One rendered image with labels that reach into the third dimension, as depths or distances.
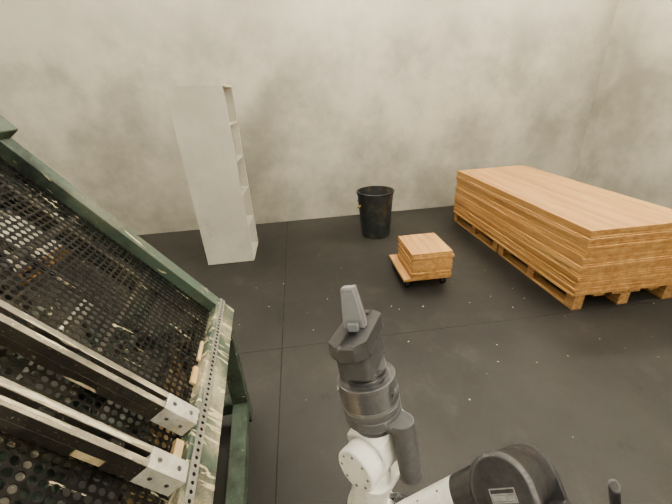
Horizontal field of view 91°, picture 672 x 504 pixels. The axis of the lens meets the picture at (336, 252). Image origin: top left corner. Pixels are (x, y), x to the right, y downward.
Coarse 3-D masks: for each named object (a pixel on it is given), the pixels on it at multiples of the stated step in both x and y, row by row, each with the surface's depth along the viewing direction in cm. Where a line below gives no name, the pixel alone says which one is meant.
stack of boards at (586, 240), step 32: (480, 192) 433; (512, 192) 375; (544, 192) 368; (576, 192) 361; (608, 192) 355; (480, 224) 441; (512, 224) 373; (544, 224) 322; (576, 224) 283; (608, 224) 278; (640, 224) 275; (544, 256) 325; (576, 256) 287; (608, 256) 282; (640, 256) 286; (544, 288) 334; (576, 288) 293; (608, 288) 297; (640, 288) 301
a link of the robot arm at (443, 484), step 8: (440, 480) 60; (448, 480) 58; (424, 488) 62; (432, 488) 59; (440, 488) 58; (448, 488) 56; (392, 496) 66; (400, 496) 65; (408, 496) 66; (416, 496) 61; (424, 496) 59; (432, 496) 58; (440, 496) 57; (448, 496) 56
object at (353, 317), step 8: (344, 288) 47; (352, 288) 46; (344, 296) 47; (352, 296) 46; (344, 304) 47; (352, 304) 47; (360, 304) 47; (344, 312) 47; (352, 312) 47; (360, 312) 47; (344, 320) 48; (352, 320) 47; (360, 320) 47; (352, 328) 47
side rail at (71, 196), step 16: (0, 144) 130; (16, 144) 136; (16, 160) 133; (32, 160) 137; (32, 176) 136; (48, 176) 138; (64, 192) 141; (80, 192) 149; (80, 208) 145; (96, 208) 150; (96, 224) 149; (112, 224) 152; (128, 240) 155; (144, 256) 160; (160, 256) 166; (160, 272) 164; (176, 272) 168; (192, 288) 171; (208, 304) 177
